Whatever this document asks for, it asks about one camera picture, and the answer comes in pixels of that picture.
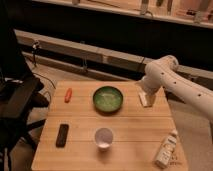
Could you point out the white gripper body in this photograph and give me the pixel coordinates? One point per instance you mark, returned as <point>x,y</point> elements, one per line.
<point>149,99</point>

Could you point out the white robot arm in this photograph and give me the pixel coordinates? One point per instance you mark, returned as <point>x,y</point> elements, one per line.
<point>162,72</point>

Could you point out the green ceramic bowl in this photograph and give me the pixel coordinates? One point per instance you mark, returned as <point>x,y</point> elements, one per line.
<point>107,99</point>

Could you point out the white sponge block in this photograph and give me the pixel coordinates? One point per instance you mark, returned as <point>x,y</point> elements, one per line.
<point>142,99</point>

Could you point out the white plastic bottle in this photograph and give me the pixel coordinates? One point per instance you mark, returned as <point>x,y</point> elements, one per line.
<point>166,150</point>

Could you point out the wooden table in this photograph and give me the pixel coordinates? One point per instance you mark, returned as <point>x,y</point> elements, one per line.
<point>138,132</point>

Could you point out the orange carrot toy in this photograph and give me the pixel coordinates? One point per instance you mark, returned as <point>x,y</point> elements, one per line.
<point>68,95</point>

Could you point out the black remote control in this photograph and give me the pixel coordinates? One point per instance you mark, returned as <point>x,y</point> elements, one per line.
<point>62,135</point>

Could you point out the black office chair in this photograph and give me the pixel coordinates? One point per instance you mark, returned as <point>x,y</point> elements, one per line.
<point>19,92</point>

